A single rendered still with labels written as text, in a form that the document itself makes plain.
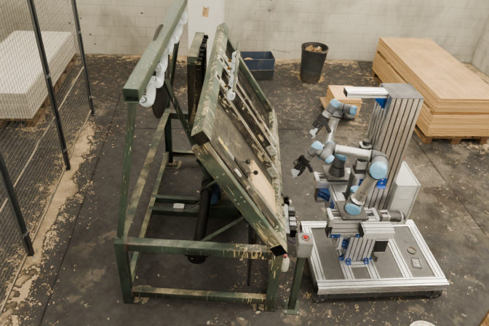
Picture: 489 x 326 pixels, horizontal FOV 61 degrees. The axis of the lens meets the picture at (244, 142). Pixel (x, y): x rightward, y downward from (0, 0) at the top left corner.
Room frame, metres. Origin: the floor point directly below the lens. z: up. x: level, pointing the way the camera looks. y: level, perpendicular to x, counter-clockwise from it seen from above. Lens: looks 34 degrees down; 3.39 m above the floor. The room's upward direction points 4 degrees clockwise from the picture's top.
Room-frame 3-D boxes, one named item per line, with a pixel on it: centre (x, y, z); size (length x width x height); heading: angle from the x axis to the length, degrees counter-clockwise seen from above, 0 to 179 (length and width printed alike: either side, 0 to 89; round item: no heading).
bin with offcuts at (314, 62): (7.34, -1.17, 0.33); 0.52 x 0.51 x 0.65; 7
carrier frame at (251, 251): (3.36, 0.32, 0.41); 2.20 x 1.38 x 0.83; 1
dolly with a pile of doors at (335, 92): (6.08, -1.51, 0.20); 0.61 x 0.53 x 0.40; 7
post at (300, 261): (2.33, -0.54, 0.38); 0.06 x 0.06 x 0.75; 1
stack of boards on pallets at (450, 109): (6.58, -3.07, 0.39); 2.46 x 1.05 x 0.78; 7
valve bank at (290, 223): (2.77, -0.47, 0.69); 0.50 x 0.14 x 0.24; 1
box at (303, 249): (2.33, -0.54, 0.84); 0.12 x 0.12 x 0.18; 1
